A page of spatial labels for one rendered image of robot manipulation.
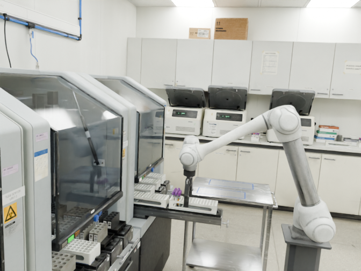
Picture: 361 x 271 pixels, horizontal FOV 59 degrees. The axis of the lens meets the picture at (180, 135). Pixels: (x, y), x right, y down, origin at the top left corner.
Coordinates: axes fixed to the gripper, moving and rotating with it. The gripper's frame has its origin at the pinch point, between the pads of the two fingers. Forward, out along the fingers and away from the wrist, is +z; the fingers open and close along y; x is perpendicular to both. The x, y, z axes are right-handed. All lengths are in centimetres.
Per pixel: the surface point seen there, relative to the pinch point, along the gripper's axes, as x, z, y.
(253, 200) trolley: -41.5, 4.2, 26.4
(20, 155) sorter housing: 33, -49, -109
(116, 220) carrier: 31, 1, -39
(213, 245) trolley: -14, 58, 59
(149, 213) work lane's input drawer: 22.6, 8.7, -6.8
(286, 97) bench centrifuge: -81, -62, 255
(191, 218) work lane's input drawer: -4.1, 8.4, -6.8
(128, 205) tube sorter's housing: 32.7, 1.1, -17.4
